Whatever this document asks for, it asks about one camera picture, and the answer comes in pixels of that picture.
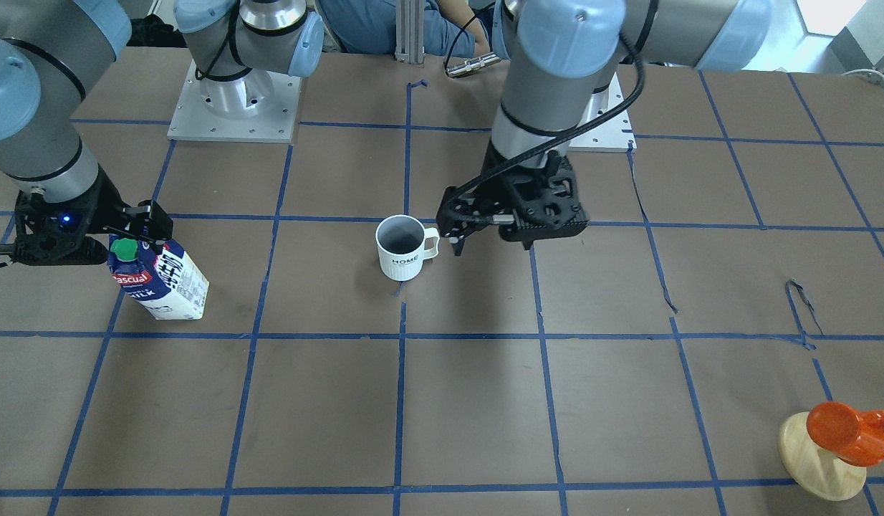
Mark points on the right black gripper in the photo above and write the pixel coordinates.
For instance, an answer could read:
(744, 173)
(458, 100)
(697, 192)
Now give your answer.
(109, 208)

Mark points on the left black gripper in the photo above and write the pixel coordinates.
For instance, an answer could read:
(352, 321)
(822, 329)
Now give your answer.
(493, 175)

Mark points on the blue white milk carton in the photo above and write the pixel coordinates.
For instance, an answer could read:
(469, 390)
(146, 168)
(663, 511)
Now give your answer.
(167, 283)

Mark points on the white ribbed mug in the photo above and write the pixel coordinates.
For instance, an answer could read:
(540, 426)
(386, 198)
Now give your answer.
(403, 245)

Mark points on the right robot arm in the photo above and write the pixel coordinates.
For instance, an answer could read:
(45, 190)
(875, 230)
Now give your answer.
(52, 53)

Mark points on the seated person blue shirt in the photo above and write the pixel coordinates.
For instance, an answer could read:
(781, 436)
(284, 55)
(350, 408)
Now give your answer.
(372, 27)

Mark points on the orange mug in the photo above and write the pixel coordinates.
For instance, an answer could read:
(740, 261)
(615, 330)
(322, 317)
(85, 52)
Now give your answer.
(855, 437)

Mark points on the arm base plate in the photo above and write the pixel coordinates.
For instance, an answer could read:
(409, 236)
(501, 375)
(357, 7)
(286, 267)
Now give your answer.
(613, 136)
(260, 107)

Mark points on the aluminium frame post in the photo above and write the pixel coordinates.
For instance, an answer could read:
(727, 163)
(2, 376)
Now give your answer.
(409, 32)

